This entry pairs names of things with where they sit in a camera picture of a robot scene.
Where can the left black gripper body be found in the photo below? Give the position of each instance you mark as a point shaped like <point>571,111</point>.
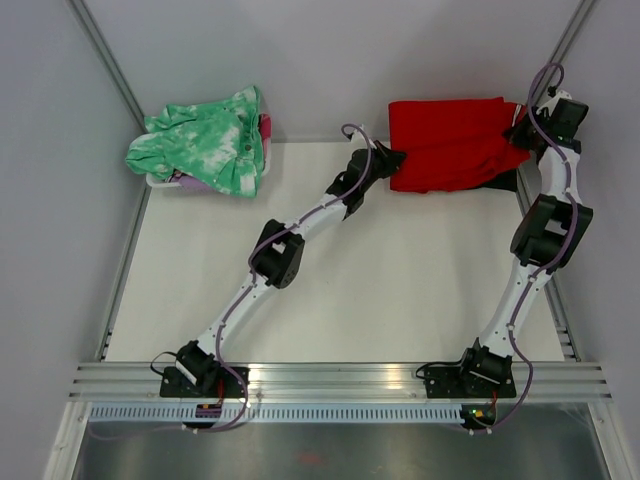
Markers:
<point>379,170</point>

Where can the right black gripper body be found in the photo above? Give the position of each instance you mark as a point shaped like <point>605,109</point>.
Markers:
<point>526,135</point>

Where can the red trousers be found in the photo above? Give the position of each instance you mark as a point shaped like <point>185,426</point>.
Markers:
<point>452,145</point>

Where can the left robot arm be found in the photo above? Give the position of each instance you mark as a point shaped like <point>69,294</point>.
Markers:
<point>199,369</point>

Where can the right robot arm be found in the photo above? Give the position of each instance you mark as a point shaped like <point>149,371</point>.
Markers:
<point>543,243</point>

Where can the folded black trousers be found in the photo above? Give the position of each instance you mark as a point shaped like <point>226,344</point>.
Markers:
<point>505,181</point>

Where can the pink garment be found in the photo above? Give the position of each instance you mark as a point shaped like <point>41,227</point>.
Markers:
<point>265,128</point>

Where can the green tie-dye garment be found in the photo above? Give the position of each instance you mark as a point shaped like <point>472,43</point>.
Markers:
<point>217,143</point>

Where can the lilac garment in basket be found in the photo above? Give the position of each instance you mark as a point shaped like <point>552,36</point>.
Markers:
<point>189,183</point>

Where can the white laundry basket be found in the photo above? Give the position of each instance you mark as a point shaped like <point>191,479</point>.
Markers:
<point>153,182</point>

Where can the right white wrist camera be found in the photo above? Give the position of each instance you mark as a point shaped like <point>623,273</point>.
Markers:
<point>546,109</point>

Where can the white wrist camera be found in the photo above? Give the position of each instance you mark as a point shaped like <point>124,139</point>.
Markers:
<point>546,109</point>
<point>358,131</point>

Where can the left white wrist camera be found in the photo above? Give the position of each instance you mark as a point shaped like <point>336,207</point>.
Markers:
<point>358,131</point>

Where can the right frame post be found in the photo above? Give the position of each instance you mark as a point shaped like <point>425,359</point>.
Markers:
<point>556,28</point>

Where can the frame post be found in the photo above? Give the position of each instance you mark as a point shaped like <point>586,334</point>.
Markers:
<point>96,38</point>
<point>556,28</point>

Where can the slotted cable duct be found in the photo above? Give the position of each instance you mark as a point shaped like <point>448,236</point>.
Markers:
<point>277,413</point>

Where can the left frame post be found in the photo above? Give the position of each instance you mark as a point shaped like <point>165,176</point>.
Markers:
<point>96,38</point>

